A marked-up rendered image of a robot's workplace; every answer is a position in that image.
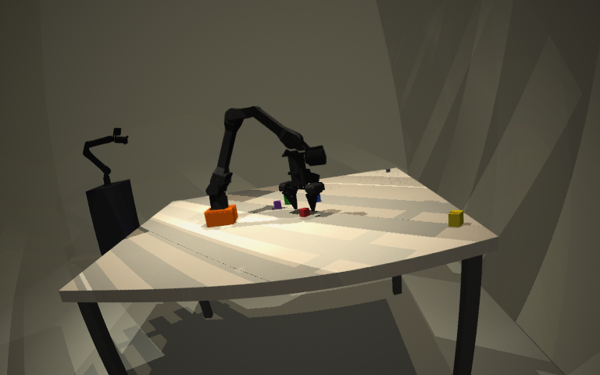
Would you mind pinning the small yellow cube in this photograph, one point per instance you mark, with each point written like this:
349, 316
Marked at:
455, 218

